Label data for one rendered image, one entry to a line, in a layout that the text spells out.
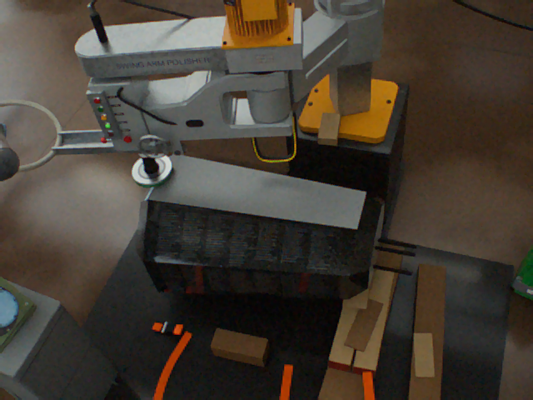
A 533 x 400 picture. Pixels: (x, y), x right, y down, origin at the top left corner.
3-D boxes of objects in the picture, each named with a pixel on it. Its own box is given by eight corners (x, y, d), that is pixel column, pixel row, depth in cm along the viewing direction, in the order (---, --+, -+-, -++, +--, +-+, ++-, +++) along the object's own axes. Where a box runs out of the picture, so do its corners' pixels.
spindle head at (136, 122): (194, 121, 284) (175, 48, 249) (188, 153, 270) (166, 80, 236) (126, 124, 288) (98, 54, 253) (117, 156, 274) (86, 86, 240)
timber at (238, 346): (213, 355, 318) (210, 346, 309) (220, 336, 325) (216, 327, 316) (264, 367, 311) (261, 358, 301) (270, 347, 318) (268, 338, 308)
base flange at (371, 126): (320, 76, 348) (319, 69, 344) (399, 87, 334) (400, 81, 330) (296, 130, 320) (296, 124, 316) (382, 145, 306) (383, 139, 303)
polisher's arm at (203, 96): (295, 123, 281) (287, 41, 243) (294, 157, 266) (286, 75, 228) (151, 130, 289) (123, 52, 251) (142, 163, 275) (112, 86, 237)
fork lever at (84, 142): (191, 128, 286) (189, 122, 283) (185, 157, 274) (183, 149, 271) (62, 133, 293) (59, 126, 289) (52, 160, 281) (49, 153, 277)
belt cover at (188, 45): (304, 40, 245) (301, 7, 232) (303, 77, 229) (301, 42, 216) (94, 55, 255) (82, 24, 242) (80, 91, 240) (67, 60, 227)
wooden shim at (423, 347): (412, 334, 304) (413, 332, 303) (431, 334, 302) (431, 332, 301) (415, 377, 288) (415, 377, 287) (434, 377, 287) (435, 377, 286)
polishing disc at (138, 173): (144, 152, 307) (143, 150, 306) (178, 158, 300) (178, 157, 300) (125, 181, 295) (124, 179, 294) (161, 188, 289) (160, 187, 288)
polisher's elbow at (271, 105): (266, 91, 270) (262, 57, 255) (299, 106, 261) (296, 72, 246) (241, 113, 261) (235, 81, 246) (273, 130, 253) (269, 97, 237)
